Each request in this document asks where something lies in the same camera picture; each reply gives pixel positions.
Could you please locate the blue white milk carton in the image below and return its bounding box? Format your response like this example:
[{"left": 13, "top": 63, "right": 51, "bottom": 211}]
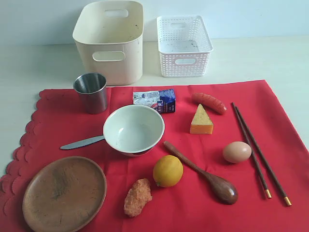
[{"left": 133, "top": 89, "right": 176, "bottom": 114}]

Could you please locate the yellow cheese wedge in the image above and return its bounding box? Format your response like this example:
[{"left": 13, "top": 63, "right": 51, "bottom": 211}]
[{"left": 189, "top": 104, "right": 213, "bottom": 134}]

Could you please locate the red sausage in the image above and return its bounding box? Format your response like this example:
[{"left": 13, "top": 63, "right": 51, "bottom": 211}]
[{"left": 192, "top": 93, "right": 227, "bottom": 115}]

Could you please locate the yellow lemon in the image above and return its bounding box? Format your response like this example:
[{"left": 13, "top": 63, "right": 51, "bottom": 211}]
[{"left": 153, "top": 155, "right": 183, "bottom": 188}]

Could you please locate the orange fried chicken piece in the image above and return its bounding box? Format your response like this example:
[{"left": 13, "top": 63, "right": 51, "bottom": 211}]
[{"left": 124, "top": 178, "right": 152, "bottom": 217}]

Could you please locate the brown egg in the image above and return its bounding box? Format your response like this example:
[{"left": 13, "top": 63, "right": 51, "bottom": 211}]
[{"left": 223, "top": 141, "right": 252, "bottom": 163}]

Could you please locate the white ceramic bowl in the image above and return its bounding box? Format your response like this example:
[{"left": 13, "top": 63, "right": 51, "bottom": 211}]
[{"left": 103, "top": 105, "right": 165, "bottom": 157}]

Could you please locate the silver butter knife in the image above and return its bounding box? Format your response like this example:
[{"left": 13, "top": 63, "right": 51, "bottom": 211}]
[{"left": 60, "top": 135, "right": 105, "bottom": 150}]

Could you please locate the stainless steel cup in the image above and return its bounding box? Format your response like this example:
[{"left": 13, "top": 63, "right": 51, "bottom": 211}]
[{"left": 73, "top": 72, "right": 108, "bottom": 114}]

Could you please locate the white perforated plastic basket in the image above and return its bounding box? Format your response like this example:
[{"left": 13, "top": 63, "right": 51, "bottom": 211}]
[{"left": 156, "top": 15, "right": 213, "bottom": 78}]

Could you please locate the red scalloped cloth mat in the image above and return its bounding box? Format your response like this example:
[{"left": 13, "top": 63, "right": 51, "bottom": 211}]
[{"left": 0, "top": 80, "right": 309, "bottom": 232}]

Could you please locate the cream plastic tub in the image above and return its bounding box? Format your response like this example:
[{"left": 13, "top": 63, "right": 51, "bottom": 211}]
[{"left": 72, "top": 0, "right": 144, "bottom": 85}]

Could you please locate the dark wooden spoon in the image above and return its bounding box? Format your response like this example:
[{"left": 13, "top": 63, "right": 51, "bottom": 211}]
[{"left": 163, "top": 141, "right": 238, "bottom": 205}]

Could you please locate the right brown chopstick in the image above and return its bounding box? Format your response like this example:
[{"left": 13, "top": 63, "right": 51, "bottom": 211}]
[{"left": 231, "top": 102, "right": 292, "bottom": 206}]

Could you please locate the brown chopstick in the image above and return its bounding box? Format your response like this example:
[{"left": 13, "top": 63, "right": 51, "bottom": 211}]
[
  {"left": 231, "top": 102, "right": 272, "bottom": 199},
  {"left": 231, "top": 102, "right": 292, "bottom": 206}
]

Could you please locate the brown wooden plate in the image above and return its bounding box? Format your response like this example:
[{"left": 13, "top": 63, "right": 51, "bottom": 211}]
[{"left": 22, "top": 156, "right": 107, "bottom": 232}]

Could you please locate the left brown chopstick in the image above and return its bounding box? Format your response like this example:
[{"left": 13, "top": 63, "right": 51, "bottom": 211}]
[{"left": 231, "top": 102, "right": 272, "bottom": 199}]

